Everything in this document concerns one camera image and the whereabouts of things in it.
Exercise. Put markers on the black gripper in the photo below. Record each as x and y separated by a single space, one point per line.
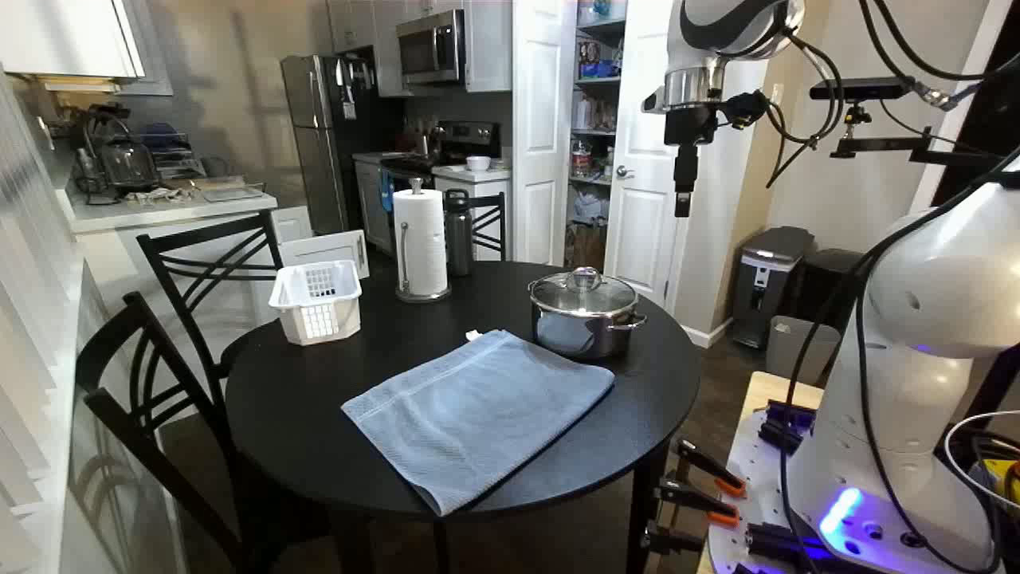
690 125

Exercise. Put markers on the clear glass pot lid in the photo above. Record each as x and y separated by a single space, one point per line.
586 291

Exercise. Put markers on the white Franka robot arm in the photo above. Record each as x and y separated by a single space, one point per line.
934 318

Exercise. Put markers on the silver metal pot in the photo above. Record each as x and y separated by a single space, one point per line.
577 334

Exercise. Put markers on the white paper towel roll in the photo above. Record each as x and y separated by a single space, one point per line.
421 244

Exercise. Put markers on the blue towel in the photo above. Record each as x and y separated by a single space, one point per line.
479 415

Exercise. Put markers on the white panel door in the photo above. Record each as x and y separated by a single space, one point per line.
643 179

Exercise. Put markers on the pantry shelves with goods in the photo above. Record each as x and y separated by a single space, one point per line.
593 127

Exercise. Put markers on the grey step trash can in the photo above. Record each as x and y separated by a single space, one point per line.
767 287

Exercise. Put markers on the white pantry door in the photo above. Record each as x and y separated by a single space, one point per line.
539 127

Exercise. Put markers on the black bin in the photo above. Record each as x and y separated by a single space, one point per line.
830 284

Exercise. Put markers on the black metal chair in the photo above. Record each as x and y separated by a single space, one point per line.
138 415
210 279
488 223

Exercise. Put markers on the grey storage box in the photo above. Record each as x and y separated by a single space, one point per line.
797 351

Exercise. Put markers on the white bowl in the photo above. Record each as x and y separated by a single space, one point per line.
479 164

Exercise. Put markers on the black water bottle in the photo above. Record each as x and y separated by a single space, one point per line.
458 234

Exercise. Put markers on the wooden robot mounting board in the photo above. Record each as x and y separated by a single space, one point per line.
759 409

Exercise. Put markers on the black kitchen stove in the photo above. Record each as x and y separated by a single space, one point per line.
424 160

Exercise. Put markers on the black clamp orange tip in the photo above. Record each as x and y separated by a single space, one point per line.
705 465
695 498

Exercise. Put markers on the stainless steel microwave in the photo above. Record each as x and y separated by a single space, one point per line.
429 47

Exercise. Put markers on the stainless steel refrigerator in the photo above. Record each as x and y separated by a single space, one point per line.
321 137

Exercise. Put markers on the white plastic basket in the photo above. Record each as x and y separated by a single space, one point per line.
316 308

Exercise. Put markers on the white kitchen counter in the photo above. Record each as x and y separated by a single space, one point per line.
162 207

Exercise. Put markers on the dark bag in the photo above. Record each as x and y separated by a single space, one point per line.
114 155

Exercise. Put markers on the white window blinds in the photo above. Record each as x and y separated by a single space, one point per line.
32 372

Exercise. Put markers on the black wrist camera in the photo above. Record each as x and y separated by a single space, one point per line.
745 110

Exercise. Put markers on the black stereo camera bar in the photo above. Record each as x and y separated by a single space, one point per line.
860 88

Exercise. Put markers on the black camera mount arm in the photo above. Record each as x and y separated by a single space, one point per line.
893 145

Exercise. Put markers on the white wall cabinet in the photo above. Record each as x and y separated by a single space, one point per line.
67 32

